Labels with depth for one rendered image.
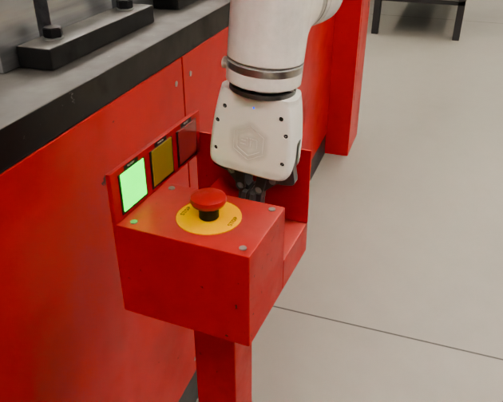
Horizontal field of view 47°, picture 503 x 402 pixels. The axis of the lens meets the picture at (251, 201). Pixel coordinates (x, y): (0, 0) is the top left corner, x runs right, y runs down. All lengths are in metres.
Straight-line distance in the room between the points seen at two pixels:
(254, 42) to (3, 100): 0.31
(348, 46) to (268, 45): 1.85
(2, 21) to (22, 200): 0.26
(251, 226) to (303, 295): 1.15
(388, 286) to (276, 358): 0.46
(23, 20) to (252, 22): 0.38
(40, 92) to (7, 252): 0.20
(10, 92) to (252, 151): 0.31
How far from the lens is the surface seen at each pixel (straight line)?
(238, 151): 0.66
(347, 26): 2.42
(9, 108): 0.72
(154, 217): 0.64
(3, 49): 0.84
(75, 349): 0.87
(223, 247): 0.58
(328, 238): 2.01
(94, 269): 0.86
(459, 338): 1.71
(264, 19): 0.59
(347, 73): 2.46
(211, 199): 0.61
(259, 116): 0.63
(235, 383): 0.81
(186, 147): 0.73
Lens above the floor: 1.11
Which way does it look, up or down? 30 degrees down
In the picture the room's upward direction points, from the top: straight up
